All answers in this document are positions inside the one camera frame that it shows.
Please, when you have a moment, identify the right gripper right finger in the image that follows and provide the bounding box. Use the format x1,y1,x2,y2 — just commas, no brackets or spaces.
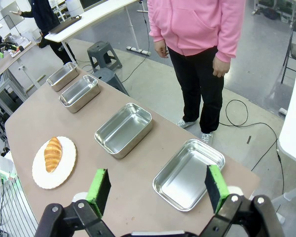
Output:
199,164,286,237

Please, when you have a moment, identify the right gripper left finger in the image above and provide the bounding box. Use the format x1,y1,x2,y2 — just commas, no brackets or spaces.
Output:
36,168,116,237

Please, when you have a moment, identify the golden brown croissant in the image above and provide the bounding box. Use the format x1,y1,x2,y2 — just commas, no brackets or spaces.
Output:
43,137,63,173

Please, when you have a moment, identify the person's right forearm pink sleeve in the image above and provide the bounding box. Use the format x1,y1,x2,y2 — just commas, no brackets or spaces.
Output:
148,7,166,43

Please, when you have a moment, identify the person's left forearm pink sleeve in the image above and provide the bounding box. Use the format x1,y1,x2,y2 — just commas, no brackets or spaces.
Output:
216,14,245,64

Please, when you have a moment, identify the stainless steel rectangular container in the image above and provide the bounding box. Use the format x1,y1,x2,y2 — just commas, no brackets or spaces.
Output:
58,75,101,114
152,138,226,212
94,103,153,159
46,62,79,92

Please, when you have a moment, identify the person's left hand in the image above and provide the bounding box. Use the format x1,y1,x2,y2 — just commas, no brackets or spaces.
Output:
212,54,230,79

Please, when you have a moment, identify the person's right hand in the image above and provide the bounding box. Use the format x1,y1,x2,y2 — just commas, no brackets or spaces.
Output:
154,40,169,59

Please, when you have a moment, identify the white scalloped plate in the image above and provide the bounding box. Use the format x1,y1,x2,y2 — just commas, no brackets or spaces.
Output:
31,135,77,190

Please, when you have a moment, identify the white side table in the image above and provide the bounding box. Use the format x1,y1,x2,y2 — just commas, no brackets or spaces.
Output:
271,31,296,215

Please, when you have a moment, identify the grey plastic stool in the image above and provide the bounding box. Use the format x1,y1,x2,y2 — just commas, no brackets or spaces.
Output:
92,68,130,97
87,41,123,70

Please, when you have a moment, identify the white power strip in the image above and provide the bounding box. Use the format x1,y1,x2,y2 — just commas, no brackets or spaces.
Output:
126,45,148,56

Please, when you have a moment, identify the wooden top table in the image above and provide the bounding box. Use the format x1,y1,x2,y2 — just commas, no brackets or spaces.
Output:
0,34,37,75

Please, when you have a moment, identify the person in pink hoodie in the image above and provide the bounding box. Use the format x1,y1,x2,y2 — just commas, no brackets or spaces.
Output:
147,0,246,145

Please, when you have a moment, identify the black flat tray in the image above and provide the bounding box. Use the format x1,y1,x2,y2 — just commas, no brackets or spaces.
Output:
48,15,82,35

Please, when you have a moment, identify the long white table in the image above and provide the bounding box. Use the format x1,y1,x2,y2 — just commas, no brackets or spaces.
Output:
44,0,148,62

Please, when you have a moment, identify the person in black clothes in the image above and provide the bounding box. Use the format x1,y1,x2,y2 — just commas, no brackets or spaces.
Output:
16,0,77,66

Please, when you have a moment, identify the black background robot gripper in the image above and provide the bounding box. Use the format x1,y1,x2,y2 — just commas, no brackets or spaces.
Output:
0,27,25,60

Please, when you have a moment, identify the white bucket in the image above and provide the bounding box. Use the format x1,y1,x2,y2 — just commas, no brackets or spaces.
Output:
65,0,84,17

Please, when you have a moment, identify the black floor cable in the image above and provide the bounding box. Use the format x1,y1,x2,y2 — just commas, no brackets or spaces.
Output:
218,99,286,196

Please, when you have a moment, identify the ribbed aluminium base plate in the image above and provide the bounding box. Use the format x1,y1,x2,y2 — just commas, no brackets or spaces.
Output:
0,177,40,237

